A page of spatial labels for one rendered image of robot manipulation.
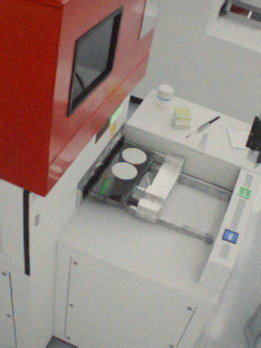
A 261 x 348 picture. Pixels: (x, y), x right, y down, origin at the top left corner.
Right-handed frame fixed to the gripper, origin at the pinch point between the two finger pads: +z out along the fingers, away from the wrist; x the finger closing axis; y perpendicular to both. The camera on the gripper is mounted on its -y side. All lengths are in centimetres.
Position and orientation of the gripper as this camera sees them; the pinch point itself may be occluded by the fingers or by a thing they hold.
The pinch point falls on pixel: (256, 166)
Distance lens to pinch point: 191.3
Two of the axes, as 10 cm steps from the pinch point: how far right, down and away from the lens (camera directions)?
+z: -1.5, 7.4, 6.5
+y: -9.2, -3.5, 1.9
